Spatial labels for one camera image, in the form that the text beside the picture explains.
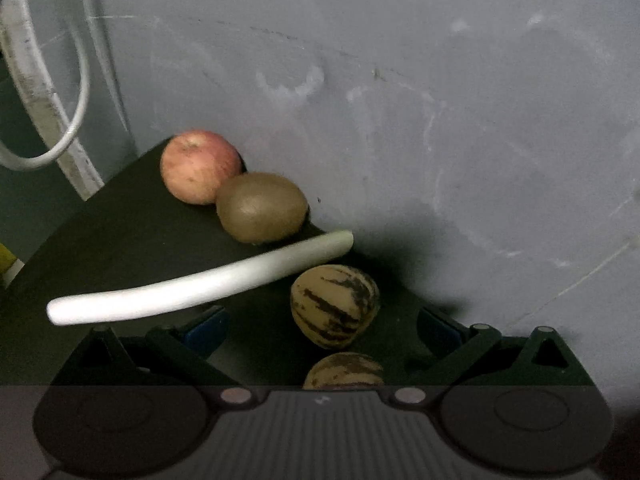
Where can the white plastic tube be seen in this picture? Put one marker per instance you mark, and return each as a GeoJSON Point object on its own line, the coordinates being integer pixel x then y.
{"type": "Point", "coordinates": [200, 285]}

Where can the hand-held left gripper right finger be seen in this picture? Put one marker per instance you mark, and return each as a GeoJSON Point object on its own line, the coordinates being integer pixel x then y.
{"type": "Point", "coordinates": [440, 334]}

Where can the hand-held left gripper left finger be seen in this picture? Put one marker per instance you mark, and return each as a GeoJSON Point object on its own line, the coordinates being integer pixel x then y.
{"type": "Point", "coordinates": [207, 332]}

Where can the red apple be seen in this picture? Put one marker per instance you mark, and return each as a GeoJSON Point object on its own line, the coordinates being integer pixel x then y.
{"type": "Point", "coordinates": [200, 167]}

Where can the brown kiwi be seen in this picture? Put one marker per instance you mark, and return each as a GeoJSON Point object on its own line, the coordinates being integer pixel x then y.
{"type": "Point", "coordinates": [262, 207]}

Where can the yellow object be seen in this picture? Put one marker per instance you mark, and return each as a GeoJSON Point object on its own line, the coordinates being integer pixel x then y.
{"type": "Point", "coordinates": [5, 260]}

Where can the striped pepino melon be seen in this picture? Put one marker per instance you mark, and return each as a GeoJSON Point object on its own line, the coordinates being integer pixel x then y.
{"type": "Point", "coordinates": [345, 372]}
{"type": "Point", "coordinates": [334, 305]}

